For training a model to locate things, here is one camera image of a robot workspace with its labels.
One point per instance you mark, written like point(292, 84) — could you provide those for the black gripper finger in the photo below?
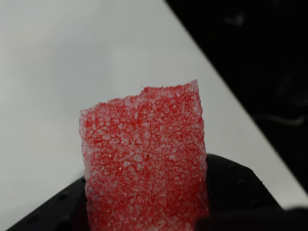
point(62, 204)
point(235, 190)

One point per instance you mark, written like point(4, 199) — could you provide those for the red foam cube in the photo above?
point(144, 156)

